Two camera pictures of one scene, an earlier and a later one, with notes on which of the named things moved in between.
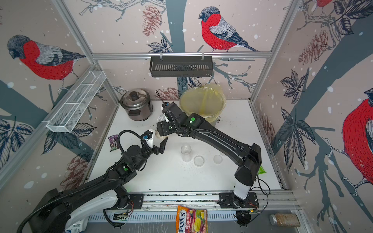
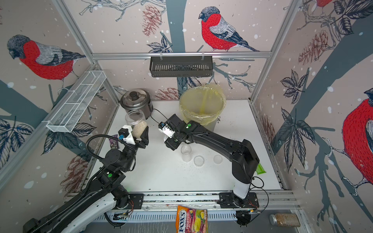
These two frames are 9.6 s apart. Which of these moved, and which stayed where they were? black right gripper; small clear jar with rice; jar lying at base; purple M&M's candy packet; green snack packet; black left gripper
Moved: black right gripper; black left gripper
Stayed: jar lying at base; small clear jar with rice; green snack packet; purple M&M's candy packet
